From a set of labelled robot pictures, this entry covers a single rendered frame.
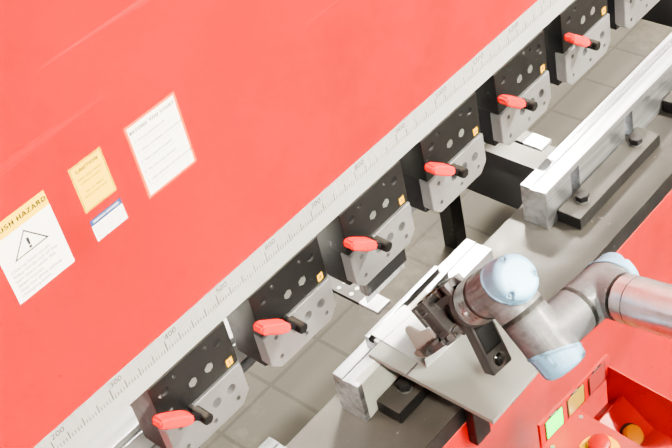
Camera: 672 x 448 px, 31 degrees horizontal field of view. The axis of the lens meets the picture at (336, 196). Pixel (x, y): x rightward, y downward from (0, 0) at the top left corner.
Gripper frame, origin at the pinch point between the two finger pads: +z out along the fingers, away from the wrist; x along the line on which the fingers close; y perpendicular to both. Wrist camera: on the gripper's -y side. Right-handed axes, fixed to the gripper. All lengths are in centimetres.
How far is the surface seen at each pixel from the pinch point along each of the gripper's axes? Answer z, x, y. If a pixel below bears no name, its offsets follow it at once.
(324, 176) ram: -28.1, 9.4, 31.2
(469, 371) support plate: -4.6, 0.7, -7.0
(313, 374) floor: 135, -31, 4
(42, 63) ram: -62, 44, 57
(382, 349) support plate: 5.2, 5.6, 4.7
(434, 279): 7.5, -12.1, 7.5
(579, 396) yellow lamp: 4.6, -17.2, -25.0
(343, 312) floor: 141, -53, 12
